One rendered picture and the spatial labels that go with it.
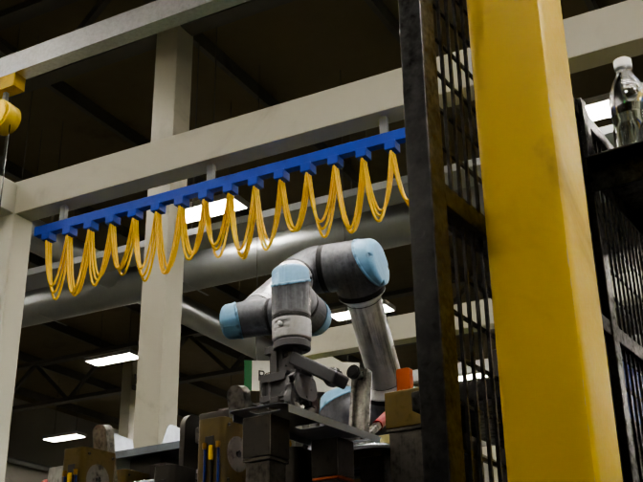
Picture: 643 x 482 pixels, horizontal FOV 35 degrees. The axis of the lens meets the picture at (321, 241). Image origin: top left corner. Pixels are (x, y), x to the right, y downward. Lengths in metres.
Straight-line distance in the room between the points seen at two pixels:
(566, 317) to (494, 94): 0.31
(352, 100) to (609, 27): 1.32
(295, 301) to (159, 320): 8.42
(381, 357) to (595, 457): 1.42
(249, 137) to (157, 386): 4.95
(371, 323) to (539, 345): 1.31
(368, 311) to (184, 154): 3.45
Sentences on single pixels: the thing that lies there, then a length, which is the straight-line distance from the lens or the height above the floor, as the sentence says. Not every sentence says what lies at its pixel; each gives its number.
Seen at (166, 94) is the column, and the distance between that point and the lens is 11.49.
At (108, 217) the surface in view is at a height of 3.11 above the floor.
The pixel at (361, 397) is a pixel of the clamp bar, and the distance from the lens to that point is 2.07.
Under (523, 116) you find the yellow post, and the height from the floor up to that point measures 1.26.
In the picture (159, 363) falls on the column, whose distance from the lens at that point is 10.18.
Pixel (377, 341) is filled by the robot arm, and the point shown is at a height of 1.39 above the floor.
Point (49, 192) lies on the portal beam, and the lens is 6.33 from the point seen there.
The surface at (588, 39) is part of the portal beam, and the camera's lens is 4.97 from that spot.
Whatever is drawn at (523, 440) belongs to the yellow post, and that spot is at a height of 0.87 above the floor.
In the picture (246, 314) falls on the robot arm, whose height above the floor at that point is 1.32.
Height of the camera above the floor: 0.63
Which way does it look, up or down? 24 degrees up
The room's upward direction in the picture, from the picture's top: 1 degrees counter-clockwise
